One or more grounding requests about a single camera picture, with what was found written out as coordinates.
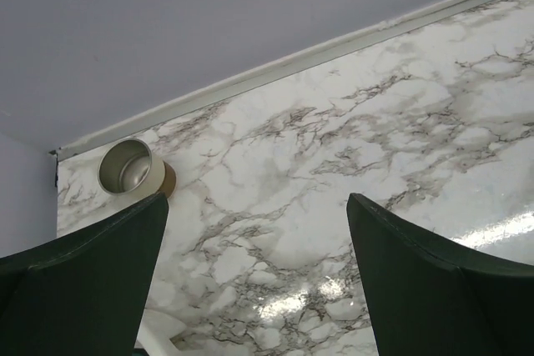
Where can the white table edge trim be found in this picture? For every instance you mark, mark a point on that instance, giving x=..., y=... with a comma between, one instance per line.
x=268, y=73

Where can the white bowl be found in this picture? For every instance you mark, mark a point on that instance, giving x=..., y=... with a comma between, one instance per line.
x=156, y=331

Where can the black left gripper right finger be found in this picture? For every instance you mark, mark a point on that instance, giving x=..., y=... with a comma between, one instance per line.
x=427, y=295

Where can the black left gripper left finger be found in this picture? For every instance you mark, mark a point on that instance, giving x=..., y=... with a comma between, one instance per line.
x=83, y=293

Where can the metal cup with cork base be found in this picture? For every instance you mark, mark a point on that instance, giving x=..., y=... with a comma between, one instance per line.
x=130, y=169

